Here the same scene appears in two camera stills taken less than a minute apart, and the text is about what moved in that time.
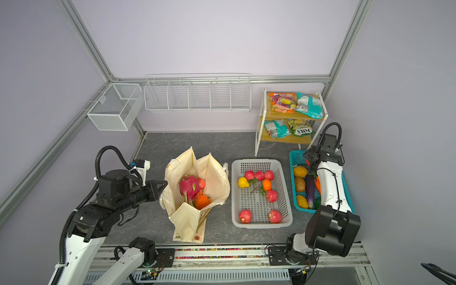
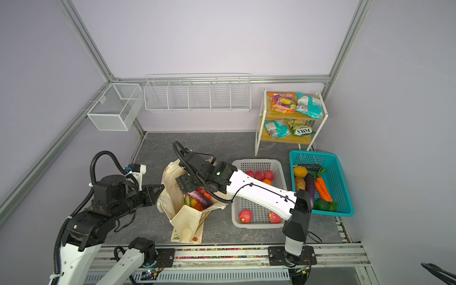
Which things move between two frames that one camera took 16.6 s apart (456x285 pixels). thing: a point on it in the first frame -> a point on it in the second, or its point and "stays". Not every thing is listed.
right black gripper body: x=312 y=153 -> x=186 y=181
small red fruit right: x=269 y=174 stays
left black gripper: x=154 y=192 stays
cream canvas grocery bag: x=189 y=222 stays
